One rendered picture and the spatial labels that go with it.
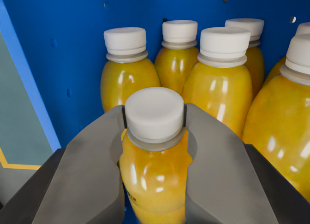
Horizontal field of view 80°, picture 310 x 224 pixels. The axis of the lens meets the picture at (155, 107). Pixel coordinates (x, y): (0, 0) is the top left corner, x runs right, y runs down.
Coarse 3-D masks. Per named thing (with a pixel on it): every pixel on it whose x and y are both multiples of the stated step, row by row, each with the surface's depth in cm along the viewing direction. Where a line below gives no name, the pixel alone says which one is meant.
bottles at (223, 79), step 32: (128, 32) 16; (192, 32) 20; (224, 32) 15; (256, 32) 19; (128, 64) 17; (160, 64) 21; (192, 64) 21; (224, 64) 15; (256, 64) 20; (128, 96) 17; (192, 96) 16; (224, 96) 15
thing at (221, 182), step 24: (192, 120) 10; (216, 120) 10; (192, 144) 9; (216, 144) 8; (240, 144) 8; (192, 168) 7; (216, 168) 7; (240, 168) 7; (192, 192) 6; (216, 192) 6; (240, 192) 6; (264, 192) 6; (192, 216) 7; (216, 216) 6; (240, 216) 6; (264, 216) 6
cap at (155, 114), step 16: (144, 96) 13; (160, 96) 12; (176, 96) 12; (128, 112) 11; (144, 112) 11; (160, 112) 11; (176, 112) 11; (144, 128) 11; (160, 128) 11; (176, 128) 11
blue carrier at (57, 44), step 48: (0, 0) 10; (48, 0) 14; (96, 0) 18; (144, 0) 21; (192, 0) 23; (240, 0) 22; (288, 0) 20; (48, 48) 14; (96, 48) 19; (48, 96) 14; (96, 96) 21
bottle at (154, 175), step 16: (128, 128) 13; (128, 144) 13; (144, 144) 12; (160, 144) 12; (176, 144) 12; (128, 160) 13; (144, 160) 12; (160, 160) 12; (176, 160) 12; (192, 160) 13; (128, 176) 13; (144, 176) 13; (160, 176) 12; (176, 176) 13; (128, 192) 15; (144, 192) 13; (160, 192) 13; (176, 192) 13; (144, 208) 15; (160, 208) 14; (176, 208) 15
